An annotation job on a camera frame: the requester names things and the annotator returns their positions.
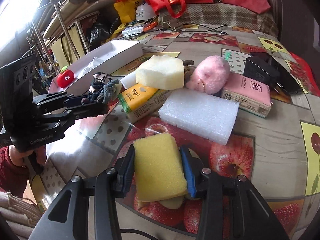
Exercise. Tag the plaid blanket bundle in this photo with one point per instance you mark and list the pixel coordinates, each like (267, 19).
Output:
(221, 14)

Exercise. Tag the black smartphone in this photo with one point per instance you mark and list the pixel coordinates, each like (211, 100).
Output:
(285, 80)

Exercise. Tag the white power bank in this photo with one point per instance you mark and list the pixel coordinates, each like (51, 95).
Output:
(132, 31)

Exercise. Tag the red apple plush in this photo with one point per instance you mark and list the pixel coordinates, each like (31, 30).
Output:
(65, 78)

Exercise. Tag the pink plush toy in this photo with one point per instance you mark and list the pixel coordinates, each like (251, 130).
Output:
(210, 75)

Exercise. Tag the red bag beside table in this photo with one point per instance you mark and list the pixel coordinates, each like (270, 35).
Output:
(302, 72)

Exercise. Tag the white helmet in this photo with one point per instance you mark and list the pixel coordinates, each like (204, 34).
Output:
(144, 12)

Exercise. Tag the person left hand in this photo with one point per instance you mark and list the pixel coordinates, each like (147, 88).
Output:
(17, 157)

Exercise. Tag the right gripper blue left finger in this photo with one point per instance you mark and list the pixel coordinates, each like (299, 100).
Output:
(125, 168)

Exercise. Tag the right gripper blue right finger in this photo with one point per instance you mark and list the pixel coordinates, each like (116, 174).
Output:
(192, 167)

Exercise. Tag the yellow tissue pack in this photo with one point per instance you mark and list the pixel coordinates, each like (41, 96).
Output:
(139, 101)

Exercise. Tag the metal shelf rack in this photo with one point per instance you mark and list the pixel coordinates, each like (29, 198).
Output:
(72, 12)

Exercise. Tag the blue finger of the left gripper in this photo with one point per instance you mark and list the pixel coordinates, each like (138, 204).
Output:
(90, 110)
(80, 100)

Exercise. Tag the yellow shopping bag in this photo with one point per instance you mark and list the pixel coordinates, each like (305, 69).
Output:
(126, 9)

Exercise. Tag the yellow foam chunk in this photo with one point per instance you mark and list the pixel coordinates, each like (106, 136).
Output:
(161, 72)

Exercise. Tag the pink tissue pack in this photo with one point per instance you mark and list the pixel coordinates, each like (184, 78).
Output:
(252, 96)

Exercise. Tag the black plastic bag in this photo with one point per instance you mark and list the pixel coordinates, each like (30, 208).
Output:
(97, 34)

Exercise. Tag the fruit pattern tablecloth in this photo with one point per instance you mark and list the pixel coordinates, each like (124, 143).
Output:
(275, 151)

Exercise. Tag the green yellow sponge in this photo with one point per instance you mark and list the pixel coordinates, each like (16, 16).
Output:
(159, 175)

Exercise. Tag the dark patterned cloth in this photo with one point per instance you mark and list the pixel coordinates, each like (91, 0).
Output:
(103, 89)

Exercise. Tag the white cardboard tray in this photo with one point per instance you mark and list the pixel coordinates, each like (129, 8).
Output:
(106, 59)

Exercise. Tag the small white foam block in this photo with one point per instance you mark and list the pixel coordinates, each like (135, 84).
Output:
(129, 80)

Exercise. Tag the black power adapter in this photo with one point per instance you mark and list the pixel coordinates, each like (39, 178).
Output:
(259, 70)

